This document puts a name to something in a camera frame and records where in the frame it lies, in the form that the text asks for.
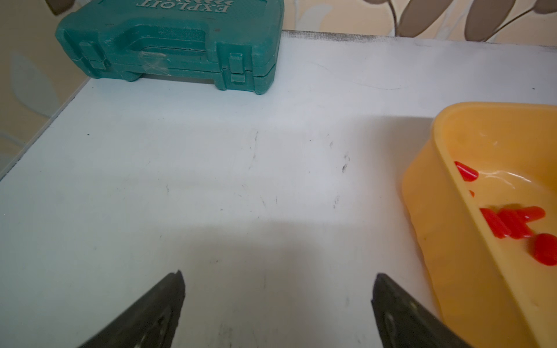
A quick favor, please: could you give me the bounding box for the yellow plastic tray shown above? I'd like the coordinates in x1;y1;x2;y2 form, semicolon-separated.
402;102;556;347

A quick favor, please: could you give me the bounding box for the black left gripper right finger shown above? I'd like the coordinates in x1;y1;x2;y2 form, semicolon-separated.
371;273;470;348

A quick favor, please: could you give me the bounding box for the green plastic tool case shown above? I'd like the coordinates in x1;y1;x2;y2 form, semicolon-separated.
55;1;284;95

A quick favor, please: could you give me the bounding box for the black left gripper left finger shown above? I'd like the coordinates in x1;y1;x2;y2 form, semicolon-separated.
81;271;186;348

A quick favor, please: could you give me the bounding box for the red screw sleeve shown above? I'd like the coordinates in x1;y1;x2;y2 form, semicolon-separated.
498;208;534;239
516;206;546;223
480;208;511;239
532;233;557;266
454;161;480;182

